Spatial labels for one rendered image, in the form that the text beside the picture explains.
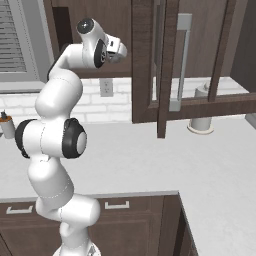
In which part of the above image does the silver cabinet door handle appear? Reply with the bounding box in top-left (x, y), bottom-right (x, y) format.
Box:
top-left (168, 13), bottom-right (194, 113)

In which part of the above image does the dark wood glass cabinet door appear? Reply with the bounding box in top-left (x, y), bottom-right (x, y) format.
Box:
top-left (131, 0), bottom-right (256, 125)

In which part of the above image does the orange-capped white bottle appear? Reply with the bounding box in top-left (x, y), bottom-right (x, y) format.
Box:
top-left (0, 111), bottom-right (16, 140)

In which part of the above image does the dark wood drawer front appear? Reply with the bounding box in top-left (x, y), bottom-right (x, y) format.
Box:
top-left (96, 195), bottom-right (165, 222)
top-left (0, 199), bottom-right (42, 225)

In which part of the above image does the white wall outlet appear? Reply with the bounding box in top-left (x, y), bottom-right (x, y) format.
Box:
top-left (99, 78), bottom-right (115, 98)

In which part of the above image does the dark wood wall cabinet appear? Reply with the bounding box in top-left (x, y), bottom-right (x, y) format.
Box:
top-left (43, 0), bottom-right (133, 80)

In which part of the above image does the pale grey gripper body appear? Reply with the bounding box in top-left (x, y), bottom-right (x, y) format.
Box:
top-left (107, 42), bottom-right (129, 65)

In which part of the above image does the window with grey blinds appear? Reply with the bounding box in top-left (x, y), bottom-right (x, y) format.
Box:
top-left (0, 0), bottom-right (54, 94)

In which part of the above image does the silver drawer handle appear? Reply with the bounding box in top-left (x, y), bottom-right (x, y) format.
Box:
top-left (104, 200), bottom-right (131, 211)
top-left (5, 205), bottom-right (35, 215)

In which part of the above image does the grey appliance corner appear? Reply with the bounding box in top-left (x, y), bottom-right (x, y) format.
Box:
top-left (245, 112), bottom-right (256, 130)

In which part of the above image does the dark wood base cabinet door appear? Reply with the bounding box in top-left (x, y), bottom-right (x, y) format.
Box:
top-left (87, 218), bottom-right (161, 256)
top-left (0, 222), bottom-right (64, 256)

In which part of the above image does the white paper towel holder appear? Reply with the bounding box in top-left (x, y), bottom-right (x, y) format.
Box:
top-left (186, 81), bottom-right (215, 136)

